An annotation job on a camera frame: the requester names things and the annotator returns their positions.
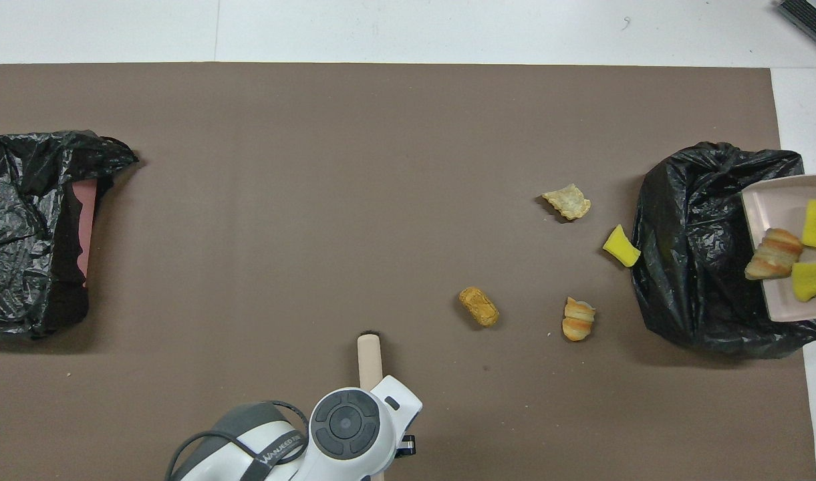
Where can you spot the brown table mat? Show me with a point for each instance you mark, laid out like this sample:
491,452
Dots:
314,200

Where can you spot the yellow sponge wedge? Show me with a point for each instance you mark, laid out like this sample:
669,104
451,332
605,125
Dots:
620,246

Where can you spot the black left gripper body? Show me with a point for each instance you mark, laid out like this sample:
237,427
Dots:
405,446

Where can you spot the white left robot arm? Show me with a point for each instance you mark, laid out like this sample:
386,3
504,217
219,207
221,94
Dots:
347,427

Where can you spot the brown bread roll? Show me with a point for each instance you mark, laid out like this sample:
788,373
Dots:
478,306

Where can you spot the dark ribbed object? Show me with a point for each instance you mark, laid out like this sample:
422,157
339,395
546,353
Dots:
812,20

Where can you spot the black bin bag fully covering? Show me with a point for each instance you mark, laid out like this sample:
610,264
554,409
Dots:
695,267

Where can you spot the pale crusty bread chunk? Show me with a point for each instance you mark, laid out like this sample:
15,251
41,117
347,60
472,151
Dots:
774,254

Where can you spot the wavy yellow sponge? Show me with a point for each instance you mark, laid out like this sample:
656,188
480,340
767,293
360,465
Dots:
815,280

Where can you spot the pink bin box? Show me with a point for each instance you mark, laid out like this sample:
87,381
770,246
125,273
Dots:
85,227

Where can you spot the black bin bag showing box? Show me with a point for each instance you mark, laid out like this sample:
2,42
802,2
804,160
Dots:
20,234

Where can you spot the beige plastic dustpan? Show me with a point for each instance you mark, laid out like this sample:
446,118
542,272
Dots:
775,207

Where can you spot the striped croissant piece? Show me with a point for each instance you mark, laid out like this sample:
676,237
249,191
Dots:
578,321

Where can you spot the beige hand brush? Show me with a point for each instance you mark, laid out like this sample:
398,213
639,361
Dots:
369,361

